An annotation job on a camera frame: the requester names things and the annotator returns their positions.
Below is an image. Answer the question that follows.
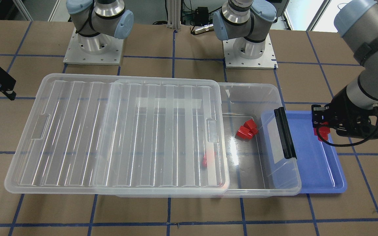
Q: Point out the aluminium frame post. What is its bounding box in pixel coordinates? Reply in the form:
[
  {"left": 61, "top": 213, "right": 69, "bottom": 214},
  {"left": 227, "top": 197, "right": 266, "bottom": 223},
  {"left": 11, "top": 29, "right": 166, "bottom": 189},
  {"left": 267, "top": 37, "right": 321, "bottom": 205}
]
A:
[{"left": 165, "top": 0, "right": 183, "bottom": 31}]

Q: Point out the red block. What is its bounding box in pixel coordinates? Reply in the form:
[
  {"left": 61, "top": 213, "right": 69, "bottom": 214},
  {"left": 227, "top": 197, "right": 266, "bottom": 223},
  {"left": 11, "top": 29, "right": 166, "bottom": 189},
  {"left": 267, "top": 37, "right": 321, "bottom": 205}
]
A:
[
  {"left": 243, "top": 119, "right": 259, "bottom": 135},
  {"left": 313, "top": 127, "right": 330, "bottom": 142},
  {"left": 201, "top": 152, "right": 210, "bottom": 168},
  {"left": 236, "top": 126, "right": 253, "bottom": 140}
]

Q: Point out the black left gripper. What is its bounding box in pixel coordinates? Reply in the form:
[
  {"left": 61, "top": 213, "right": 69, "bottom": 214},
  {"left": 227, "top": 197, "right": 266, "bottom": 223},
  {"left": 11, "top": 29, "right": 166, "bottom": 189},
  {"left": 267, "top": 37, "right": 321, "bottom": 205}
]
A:
[{"left": 311, "top": 95, "right": 378, "bottom": 140}]

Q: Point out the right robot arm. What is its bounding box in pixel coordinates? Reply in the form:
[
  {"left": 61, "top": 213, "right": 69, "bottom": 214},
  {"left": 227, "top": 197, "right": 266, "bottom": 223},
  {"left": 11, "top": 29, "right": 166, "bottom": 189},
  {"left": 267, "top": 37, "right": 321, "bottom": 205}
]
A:
[{"left": 0, "top": 0, "right": 135, "bottom": 100}]

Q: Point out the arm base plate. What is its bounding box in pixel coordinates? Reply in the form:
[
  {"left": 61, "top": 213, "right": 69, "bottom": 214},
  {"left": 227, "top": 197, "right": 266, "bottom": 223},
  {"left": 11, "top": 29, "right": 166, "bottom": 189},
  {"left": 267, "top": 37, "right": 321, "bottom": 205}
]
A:
[
  {"left": 222, "top": 34, "right": 279, "bottom": 70},
  {"left": 63, "top": 29, "right": 125, "bottom": 66}
]

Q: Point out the black box latch handle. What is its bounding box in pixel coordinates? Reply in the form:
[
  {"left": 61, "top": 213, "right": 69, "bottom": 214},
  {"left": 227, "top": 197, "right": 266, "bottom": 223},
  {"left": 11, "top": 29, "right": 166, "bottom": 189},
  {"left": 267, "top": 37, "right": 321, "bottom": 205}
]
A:
[{"left": 274, "top": 107, "right": 297, "bottom": 159}]

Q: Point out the clear plastic box lid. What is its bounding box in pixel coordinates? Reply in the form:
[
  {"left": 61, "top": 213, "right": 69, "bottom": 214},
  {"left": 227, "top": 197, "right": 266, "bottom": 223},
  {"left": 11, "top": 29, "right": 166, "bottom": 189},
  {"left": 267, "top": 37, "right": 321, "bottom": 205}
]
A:
[{"left": 4, "top": 73, "right": 230, "bottom": 197}]

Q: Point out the clear plastic storage box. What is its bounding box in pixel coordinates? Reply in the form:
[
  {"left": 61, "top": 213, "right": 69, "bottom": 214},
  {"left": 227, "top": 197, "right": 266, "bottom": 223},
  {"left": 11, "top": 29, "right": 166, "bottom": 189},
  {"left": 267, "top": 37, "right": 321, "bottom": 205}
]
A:
[{"left": 117, "top": 82, "right": 302, "bottom": 197}]

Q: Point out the black power adapter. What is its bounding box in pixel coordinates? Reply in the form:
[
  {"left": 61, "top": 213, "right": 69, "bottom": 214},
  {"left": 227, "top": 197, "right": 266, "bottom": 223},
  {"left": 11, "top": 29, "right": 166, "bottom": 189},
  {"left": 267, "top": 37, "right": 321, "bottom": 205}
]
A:
[{"left": 194, "top": 7, "right": 209, "bottom": 25}]

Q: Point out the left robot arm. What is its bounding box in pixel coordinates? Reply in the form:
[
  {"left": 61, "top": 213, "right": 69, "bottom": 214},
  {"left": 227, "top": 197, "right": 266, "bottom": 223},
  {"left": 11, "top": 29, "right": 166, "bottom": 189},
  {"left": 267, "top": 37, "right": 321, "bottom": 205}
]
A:
[{"left": 213, "top": 0, "right": 378, "bottom": 145}]

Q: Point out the blue plastic tray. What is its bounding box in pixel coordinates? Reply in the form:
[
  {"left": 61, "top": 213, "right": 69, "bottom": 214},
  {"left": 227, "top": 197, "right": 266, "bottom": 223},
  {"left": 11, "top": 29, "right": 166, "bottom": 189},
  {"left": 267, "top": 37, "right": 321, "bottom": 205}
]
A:
[{"left": 260, "top": 110, "right": 347, "bottom": 195}]

